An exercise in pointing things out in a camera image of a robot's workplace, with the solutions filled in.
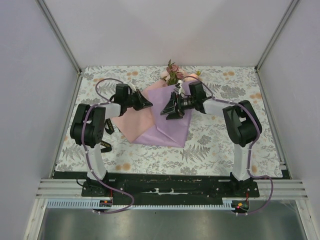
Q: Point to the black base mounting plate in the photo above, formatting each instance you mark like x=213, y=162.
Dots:
x=172, y=189

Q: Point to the floral patterned table mat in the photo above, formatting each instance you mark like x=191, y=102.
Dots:
x=208, y=149

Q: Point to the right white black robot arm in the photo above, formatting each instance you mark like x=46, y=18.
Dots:
x=242, y=125

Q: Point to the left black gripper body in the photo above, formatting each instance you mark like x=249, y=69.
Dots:
x=134, y=100

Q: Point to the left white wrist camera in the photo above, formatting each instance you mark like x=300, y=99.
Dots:
x=133, y=88

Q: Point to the pink peony fake flower stem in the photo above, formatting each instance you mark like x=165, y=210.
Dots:
x=165, y=75

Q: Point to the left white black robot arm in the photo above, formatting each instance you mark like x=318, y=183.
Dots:
x=88, y=127

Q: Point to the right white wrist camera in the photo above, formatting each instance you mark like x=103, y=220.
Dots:
x=178, y=87

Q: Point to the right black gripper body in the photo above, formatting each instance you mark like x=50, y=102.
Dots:
x=182, y=104

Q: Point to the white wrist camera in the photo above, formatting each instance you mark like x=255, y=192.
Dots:
x=178, y=87
x=133, y=88

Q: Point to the cream rose fake flower stem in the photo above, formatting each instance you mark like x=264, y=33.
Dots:
x=191, y=77

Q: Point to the aluminium frame rail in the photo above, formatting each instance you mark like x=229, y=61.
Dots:
x=290, y=189

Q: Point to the dark pink fake flower stem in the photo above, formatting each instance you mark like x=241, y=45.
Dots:
x=175, y=73

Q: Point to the white slotted cable duct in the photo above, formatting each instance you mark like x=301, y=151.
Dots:
x=101, y=204

